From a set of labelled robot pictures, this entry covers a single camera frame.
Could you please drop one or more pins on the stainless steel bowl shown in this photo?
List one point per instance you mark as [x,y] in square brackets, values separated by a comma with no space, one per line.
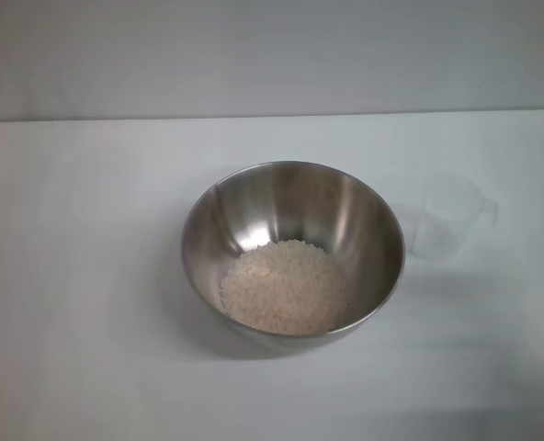
[299,206]

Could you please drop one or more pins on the white rice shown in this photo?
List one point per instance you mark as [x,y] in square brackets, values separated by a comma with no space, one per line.
[286,289]

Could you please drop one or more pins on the clear plastic measuring cup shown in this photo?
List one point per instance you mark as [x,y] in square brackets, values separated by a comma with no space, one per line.
[442,220]

